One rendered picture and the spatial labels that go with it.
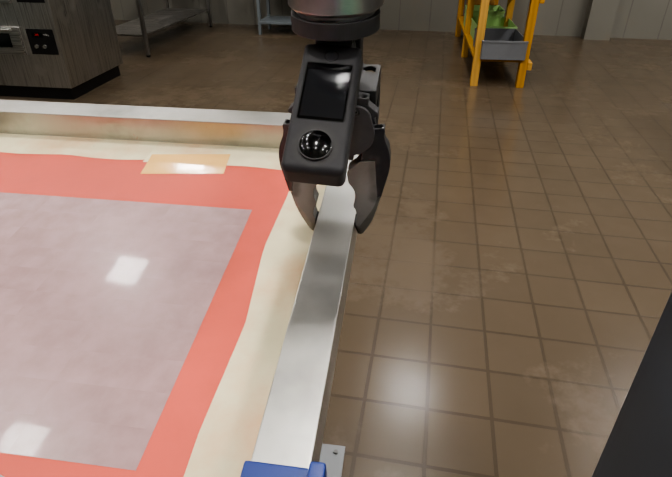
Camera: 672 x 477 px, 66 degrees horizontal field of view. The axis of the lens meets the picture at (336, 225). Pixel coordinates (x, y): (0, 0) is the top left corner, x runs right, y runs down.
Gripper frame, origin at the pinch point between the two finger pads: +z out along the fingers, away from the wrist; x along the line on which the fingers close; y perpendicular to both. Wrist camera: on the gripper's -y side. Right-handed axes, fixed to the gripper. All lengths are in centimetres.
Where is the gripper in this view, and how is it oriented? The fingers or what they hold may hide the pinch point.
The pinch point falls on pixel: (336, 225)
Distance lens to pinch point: 51.4
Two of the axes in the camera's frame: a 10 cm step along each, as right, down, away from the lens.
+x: -9.9, -0.7, 1.2
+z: 0.2, 7.9, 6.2
